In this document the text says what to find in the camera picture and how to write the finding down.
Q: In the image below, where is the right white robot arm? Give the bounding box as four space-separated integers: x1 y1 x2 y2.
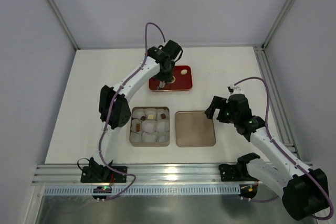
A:
205 92 333 220

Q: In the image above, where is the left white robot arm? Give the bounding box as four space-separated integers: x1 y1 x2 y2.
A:
81 40 183 183

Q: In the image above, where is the gold tin box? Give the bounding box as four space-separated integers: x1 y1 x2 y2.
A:
129 106 170 147

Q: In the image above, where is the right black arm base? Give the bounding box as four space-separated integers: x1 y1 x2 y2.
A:
218 153 260 182

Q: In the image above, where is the gold tin lid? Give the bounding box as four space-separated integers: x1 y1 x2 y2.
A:
175 111 216 148

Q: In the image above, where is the aluminium frame post left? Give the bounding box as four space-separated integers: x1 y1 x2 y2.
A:
46 0 80 50

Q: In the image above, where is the red rectangular tray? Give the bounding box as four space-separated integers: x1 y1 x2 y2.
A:
149 65 193 92

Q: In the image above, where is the aluminium frame post right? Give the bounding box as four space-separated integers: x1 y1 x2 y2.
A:
262 0 296 50

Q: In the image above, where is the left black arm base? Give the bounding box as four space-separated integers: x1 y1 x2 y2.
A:
77 157 127 183

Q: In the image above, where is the aluminium frame post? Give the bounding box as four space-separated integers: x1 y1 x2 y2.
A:
262 0 296 50
46 0 80 50

